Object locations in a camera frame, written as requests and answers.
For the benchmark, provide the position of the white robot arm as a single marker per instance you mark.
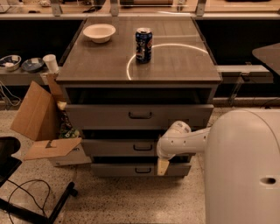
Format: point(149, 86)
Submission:
point(242, 164)

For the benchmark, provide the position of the blue patterned bowl left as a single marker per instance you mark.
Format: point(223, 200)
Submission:
point(10, 63)

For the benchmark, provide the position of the blue soda can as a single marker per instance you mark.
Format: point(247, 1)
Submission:
point(143, 45)

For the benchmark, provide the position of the open cardboard box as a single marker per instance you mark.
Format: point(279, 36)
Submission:
point(38, 118)

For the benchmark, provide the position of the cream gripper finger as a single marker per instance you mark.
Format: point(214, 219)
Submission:
point(162, 166)

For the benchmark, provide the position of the dark round table top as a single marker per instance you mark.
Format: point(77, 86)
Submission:
point(270, 57)

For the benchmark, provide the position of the white paper bowl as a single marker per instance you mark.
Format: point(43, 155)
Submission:
point(99, 33)

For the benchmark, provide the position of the grey low shelf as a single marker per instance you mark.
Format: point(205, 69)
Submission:
point(253, 70)
point(23, 78)

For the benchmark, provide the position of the white paper cup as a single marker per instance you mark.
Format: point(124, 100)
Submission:
point(51, 63)

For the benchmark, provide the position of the grey drawer cabinet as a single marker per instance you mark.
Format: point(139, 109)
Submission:
point(180, 72)

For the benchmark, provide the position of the grey drawer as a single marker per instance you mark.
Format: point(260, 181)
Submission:
point(139, 170)
point(120, 147)
point(137, 117)

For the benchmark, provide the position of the grey top drawer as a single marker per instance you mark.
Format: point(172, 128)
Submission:
point(137, 117)

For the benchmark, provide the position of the blue patterned bowl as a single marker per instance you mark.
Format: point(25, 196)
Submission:
point(32, 65)
point(10, 63)

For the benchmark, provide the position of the black stand left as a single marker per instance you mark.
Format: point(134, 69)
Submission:
point(8, 165)

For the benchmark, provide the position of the grey low shelf right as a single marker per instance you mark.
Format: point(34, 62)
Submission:
point(253, 70)

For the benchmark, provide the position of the grey low shelf left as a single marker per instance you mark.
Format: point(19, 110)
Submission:
point(23, 78)

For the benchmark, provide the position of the grey bottom drawer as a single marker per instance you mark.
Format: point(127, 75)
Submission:
point(139, 170)

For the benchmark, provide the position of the blue patterned bowl right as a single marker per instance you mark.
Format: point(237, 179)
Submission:
point(32, 65)

